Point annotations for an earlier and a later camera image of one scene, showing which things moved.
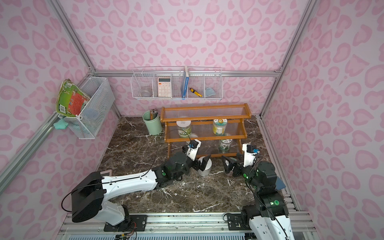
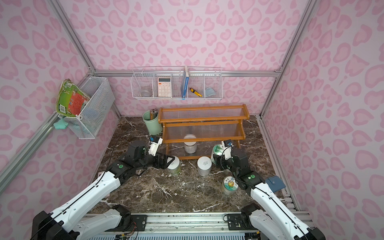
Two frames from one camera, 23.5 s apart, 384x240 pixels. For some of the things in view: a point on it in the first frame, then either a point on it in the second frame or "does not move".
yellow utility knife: x=196 y=92 does not move
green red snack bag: x=70 y=100 does not move
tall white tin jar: x=206 y=172 does not move
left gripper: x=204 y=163 to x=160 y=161
